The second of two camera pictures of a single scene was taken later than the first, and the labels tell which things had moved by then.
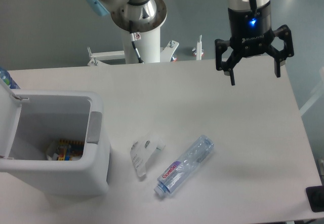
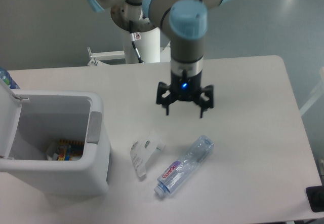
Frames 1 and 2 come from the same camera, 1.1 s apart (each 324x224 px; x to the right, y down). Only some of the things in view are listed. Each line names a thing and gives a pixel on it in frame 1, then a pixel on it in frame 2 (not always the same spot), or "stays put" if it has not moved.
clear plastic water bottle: (176, 172) stays put
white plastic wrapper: (142, 150) stays put
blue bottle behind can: (6, 77) stays put
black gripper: (251, 35) -> (186, 88)
